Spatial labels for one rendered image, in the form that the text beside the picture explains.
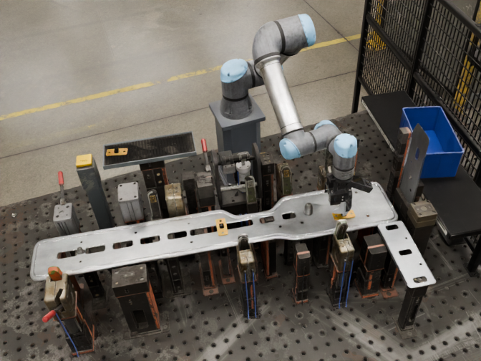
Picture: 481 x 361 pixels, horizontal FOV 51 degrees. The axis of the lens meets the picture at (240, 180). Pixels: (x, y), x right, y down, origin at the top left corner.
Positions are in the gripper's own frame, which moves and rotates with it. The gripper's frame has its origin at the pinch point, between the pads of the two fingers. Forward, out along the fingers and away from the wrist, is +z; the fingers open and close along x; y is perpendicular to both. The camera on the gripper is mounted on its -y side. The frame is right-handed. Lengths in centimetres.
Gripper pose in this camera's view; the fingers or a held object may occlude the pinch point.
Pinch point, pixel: (344, 211)
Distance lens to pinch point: 196.9
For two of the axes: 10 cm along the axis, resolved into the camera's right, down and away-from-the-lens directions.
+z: 0.7, 7.2, 6.9
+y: -9.8, 1.8, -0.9
